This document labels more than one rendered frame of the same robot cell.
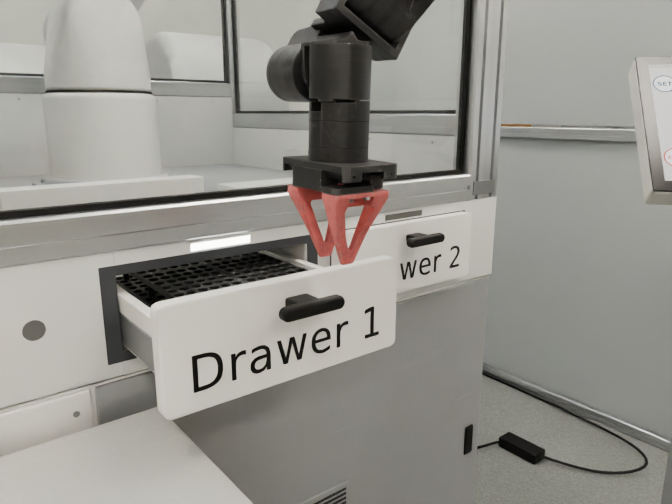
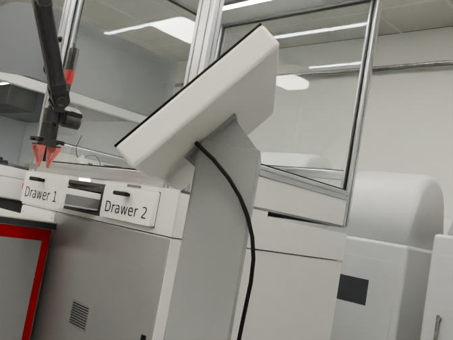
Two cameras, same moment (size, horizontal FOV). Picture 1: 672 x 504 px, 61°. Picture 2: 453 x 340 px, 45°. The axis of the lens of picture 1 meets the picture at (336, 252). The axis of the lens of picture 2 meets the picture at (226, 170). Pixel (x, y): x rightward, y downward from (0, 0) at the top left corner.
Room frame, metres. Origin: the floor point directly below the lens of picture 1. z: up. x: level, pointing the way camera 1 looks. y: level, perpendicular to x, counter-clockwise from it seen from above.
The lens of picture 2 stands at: (0.97, -1.95, 0.87)
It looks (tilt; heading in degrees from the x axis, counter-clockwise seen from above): 5 degrees up; 84
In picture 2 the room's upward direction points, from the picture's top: 10 degrees clockwise
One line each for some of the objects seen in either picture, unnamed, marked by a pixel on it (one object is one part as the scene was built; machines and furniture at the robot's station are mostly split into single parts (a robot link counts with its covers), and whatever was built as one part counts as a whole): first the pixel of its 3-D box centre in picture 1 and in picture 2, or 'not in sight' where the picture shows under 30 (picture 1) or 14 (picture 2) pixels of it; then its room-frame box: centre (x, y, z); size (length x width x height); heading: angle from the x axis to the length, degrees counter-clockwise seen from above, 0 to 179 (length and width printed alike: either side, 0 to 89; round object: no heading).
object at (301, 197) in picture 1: (334, 213); (46, 154); (0.55, 0.00, 1.00); 0.07 x 0.07 x 0.09; 38
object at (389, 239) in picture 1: (407, 255); (128, 204); (0.87, -0.11, 0.87); 0.29 x 0.02 x 0.11; 128
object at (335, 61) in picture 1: (336, 73); (53, 117); (0.55, 0.00, 1.13); 0.07 x 0.06 x 0.07; 32
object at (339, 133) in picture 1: (338, 140); (48, 133); (0.55, 0.00, 1.07); 0.10 x 0.07 x 0.07; 38
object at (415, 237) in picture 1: (420, 238); (123, 193); (0.85, -0.13, 0.91); 0.07 x 0.04 x 0.01; 128
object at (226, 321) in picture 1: (291, 327); (43, 189); (0.56, 0.05, 0.87); 0.29 x 0.02 x 0.11; 128
